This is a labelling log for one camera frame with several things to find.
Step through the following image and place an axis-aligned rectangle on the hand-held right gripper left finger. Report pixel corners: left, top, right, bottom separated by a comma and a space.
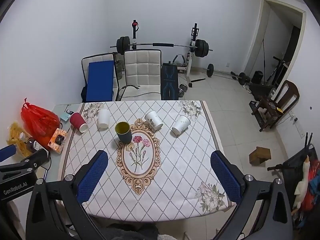
25, 150, 109, 240

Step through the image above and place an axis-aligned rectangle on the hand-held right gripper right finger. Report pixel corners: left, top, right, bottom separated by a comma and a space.
210, 150, 293, 240

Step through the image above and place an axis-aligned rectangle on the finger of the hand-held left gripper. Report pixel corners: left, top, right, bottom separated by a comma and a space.
15, 148, 51, 172
0, 145, 17, 163

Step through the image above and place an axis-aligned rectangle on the dark green cup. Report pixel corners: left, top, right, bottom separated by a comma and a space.
115, 121, 132, 145

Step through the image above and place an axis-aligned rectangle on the red paper cup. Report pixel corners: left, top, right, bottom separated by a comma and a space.
69, 112, 88, 133

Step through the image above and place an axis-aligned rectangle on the plain white cup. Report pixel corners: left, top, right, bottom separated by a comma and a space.
97, 109, 110, 130

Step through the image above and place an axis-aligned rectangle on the white cup with green print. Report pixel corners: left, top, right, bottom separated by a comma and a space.
171, 115, 191, 137

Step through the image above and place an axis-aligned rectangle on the white cup with black print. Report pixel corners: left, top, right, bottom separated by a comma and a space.
144, 110, 164, 130

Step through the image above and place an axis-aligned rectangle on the dark bottle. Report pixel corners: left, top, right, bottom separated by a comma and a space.
25, 137, 44, 154

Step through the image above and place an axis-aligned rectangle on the yellow plastic bag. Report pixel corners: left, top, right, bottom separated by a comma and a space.
6, 122, 34, 157

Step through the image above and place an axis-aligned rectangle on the orange box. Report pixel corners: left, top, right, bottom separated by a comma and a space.
48, 128, 69, 153

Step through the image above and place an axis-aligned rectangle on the red plastic bag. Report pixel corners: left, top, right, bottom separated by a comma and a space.
20, 98, 61, 138

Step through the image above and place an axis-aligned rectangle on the small brown cardboard box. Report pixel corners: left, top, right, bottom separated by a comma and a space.
249, 147, 272, 166

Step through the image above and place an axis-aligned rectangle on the floral tablecloth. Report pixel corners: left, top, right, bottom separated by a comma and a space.
56, 100, 235, 223

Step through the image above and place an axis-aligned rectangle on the black metal stand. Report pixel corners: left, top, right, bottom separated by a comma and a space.
267, 132, 320, 228

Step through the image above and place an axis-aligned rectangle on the white goose toy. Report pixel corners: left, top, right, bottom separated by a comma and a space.
293, 155, 312, 209

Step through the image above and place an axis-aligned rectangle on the red and blue cloth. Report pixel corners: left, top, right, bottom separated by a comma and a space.
300, 160, 320, 212

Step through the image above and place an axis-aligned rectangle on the blue board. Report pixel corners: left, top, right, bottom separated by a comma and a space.
86, 60, 115, 103

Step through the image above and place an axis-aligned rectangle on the dark wooden chair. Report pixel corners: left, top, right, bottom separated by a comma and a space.
249, 80, 300, 132

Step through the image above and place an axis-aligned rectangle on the black speaker box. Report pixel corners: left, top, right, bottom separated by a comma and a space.
251, 70, 264, 84

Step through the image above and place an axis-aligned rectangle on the small barbell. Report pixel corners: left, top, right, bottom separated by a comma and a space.
206, 64, 250, 85

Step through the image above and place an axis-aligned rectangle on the black bench with blue lines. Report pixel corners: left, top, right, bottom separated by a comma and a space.
160, 64, 179, 101

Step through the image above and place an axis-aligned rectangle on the black scooter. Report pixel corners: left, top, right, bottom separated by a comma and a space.
265, 56, 290, 85

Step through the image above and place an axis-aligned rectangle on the white padded chair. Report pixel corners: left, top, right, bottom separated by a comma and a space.
81, 53, 120, 103
117, 49, 163, 102

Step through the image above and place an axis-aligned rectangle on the barbell on weight rack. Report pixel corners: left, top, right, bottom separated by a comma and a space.
129, 19, 207, 88

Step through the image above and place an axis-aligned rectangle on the barbell with black plates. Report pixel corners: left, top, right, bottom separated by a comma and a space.
110, 36, 213, 58

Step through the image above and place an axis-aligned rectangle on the black cable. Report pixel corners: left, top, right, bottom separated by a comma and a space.
119, 84, 141, 98

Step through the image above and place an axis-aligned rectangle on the door frame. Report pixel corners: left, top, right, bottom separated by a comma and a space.
244, 0, 307, 85

